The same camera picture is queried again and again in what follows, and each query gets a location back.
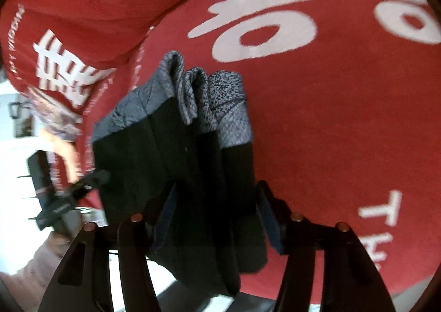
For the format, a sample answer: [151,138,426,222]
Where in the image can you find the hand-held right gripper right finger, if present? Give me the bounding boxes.
[257,180,397,312]

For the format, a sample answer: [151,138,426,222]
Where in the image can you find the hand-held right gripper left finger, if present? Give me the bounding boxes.
[38,182,177,312]

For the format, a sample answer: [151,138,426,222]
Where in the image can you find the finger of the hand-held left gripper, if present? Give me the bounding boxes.
[68,169,111,201]

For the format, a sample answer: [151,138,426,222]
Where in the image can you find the black and grey pants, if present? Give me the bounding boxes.
[91,50,268,297]

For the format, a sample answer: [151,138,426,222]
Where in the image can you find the person's left forearm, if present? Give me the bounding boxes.
[0,229,71,299]

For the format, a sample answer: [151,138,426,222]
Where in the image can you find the floral patterned cloth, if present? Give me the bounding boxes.
[30,89,85,142]

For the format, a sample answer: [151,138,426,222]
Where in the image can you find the red printed blanket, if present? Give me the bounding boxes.
[0,0,441,306]

